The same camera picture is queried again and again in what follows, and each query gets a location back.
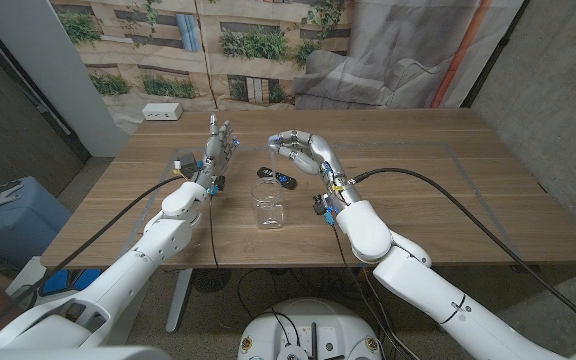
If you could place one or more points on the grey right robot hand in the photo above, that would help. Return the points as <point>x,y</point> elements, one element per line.
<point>323,155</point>

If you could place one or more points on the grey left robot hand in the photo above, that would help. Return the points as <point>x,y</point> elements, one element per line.
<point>213,155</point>

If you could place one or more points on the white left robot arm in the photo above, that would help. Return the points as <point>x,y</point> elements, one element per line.
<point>158,240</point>

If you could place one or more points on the black remote key fob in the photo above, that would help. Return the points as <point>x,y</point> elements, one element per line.
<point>284,179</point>

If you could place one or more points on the white power outlet box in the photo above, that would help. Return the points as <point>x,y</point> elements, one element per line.
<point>162,111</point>

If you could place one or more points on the clear glass jar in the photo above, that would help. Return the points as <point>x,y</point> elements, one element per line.
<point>268,210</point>

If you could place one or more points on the printed fabric backdrop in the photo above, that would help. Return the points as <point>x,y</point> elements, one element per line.
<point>268,50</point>

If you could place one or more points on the black round floor object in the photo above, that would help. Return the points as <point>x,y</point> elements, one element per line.
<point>211,280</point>

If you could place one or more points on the grey table leg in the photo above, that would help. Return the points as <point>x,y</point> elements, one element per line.
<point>178,305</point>

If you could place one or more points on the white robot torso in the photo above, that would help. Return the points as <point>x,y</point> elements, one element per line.
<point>308,325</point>

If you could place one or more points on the black backdrop stand pole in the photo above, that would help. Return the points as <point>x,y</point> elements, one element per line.
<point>495,52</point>

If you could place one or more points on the blue storage bin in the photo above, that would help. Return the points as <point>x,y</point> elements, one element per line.
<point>13,235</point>

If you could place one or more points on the white and blue floor box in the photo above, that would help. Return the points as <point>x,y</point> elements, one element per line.
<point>27,274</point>

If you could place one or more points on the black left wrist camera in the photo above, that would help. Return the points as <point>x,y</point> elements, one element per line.
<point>187,162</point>

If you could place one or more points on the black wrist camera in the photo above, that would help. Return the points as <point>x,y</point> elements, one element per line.
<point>187,162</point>
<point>319,205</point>

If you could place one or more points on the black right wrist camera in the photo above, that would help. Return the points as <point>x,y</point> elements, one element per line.
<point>319,205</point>

